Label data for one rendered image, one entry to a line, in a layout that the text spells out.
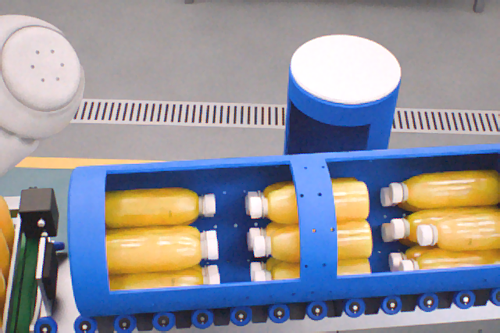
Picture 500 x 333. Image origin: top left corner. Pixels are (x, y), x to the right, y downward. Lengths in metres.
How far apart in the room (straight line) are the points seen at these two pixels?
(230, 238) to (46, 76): 1.07
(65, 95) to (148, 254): 0.83
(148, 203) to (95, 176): 0.12
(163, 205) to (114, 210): 0.09
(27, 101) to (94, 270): 0.80
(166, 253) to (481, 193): 0.62
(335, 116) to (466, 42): 2.17
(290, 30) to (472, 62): 0.89
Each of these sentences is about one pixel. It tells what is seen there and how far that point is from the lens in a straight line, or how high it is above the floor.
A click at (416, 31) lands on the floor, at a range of 4.06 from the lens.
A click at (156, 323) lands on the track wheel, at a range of 1.55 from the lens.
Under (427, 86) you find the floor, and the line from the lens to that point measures 3.71.
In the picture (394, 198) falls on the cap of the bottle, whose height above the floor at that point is 1.12.
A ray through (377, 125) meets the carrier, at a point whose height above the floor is 0.94.
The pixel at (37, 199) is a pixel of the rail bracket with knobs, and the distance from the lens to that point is 1.75.
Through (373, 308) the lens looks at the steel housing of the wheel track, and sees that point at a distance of 1.64.
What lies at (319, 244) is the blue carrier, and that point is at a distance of 1.40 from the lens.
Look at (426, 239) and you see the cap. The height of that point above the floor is 1.12.
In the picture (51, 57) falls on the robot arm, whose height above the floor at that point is 1.87.
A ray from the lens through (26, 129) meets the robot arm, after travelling 0.63.
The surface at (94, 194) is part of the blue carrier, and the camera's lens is 1.41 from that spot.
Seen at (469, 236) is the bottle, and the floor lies 1.13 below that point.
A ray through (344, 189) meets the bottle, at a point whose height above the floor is 1.20.
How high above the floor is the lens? 2.24
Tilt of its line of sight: 44 degrees down
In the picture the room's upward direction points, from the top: 2 degrees clockwise
